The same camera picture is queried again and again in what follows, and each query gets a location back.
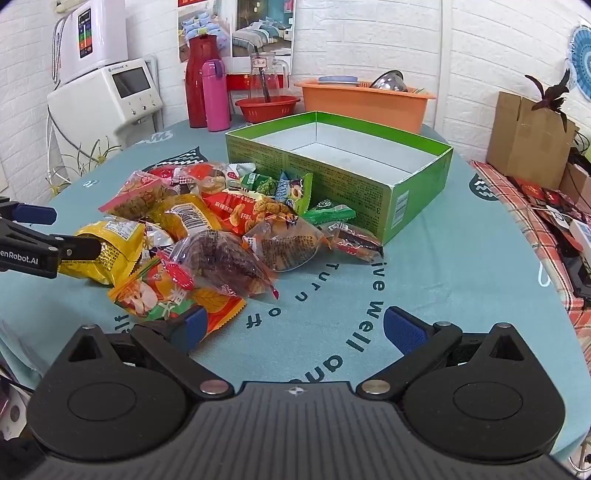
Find purple leaf plant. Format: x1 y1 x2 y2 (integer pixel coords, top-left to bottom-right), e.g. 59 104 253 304
524 69 574 133

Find steel bowl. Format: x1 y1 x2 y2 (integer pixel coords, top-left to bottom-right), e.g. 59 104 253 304
372 70 409 93

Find red plastic basin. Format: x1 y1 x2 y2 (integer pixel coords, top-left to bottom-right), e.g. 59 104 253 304
235 95 301 124

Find red thermos jug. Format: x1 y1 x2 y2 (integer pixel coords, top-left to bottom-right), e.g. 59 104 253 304
185 34 232 129

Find teal bedding wall poster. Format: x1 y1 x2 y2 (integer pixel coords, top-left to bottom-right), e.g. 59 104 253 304
231 0 296 59

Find green cardboard box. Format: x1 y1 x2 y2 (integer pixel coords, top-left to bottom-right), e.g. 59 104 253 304
225 111 453 245

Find glass pitcher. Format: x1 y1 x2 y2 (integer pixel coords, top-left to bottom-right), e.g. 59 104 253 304
248 52 291 103

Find orange plastic tub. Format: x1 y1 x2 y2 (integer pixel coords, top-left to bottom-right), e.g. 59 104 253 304
294 78 437 134

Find pile of snack packets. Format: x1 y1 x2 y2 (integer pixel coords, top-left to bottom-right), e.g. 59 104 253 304
99 161 385 342

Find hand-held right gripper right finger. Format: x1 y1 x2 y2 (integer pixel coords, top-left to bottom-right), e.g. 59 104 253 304
355 306 527 400

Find teal printed tablecloth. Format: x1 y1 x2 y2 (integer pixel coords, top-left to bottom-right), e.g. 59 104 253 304
0 113 591 462

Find large cardboard box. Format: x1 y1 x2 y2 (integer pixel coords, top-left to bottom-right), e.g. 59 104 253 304
487 91 580 190

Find small cardboard box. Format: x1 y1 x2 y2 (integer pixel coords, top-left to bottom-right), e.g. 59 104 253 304
560 161 591 204

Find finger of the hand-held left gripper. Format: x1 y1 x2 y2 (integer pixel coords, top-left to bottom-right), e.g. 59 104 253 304
47 234 102 265
0 198 57 225

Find white water purifier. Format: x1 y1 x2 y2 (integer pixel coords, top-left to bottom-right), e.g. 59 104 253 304
53 0 130 86

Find small white box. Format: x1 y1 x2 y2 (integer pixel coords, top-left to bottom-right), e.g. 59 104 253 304
567 219 591 253

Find plaid cloth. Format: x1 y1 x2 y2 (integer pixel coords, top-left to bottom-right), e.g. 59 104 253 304
470 159 591 344

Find blue bedding wall poster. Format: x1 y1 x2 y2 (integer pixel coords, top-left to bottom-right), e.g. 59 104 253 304
178 7 232 63

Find white appliance with screen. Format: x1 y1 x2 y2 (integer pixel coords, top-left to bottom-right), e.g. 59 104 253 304
46 58 164 149

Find dark stirring utensil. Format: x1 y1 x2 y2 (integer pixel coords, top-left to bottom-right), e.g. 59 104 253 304
255 65 273 102

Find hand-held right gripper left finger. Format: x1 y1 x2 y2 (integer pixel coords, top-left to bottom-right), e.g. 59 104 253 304
65 305 234 400

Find yellow snack bag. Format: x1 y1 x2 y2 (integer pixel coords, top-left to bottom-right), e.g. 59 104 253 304
58 219 147 285

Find dark red flat box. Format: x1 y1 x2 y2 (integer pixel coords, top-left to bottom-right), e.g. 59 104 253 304
507 178 578 217

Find green spider plant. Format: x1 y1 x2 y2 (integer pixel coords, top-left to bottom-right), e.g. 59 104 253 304
46 137 123 199

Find pink thermos bottle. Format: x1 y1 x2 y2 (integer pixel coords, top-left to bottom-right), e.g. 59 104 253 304
201 59 232 133

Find large blue round wall decoration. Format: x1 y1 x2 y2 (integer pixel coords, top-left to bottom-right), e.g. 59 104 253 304
564 21 591 100

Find black electronic device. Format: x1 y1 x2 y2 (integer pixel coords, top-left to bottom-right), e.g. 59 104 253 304
551 226 591 301

